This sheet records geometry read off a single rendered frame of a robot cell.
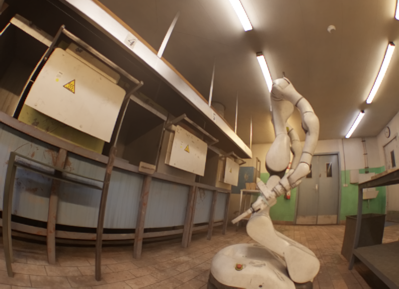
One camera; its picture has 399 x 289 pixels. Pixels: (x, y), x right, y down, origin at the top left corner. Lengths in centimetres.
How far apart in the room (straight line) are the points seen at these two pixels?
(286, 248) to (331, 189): 437
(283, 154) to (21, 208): 164
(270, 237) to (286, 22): 201
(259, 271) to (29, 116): 149
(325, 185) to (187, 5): 513
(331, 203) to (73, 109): 548
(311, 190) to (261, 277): 444
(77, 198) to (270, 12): 240
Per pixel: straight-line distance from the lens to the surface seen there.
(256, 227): 100
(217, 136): 379
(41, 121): 116
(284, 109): 120
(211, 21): 206
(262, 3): 195
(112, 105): 119
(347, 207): 541
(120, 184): 141
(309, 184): 520
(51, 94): 107
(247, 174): 437
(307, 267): 110
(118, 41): 116
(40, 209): 126
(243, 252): 128
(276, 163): 102
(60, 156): 117
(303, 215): 519
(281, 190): 85
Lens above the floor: 72
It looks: 18 degrees up
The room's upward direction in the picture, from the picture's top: 8 degrees clockwise
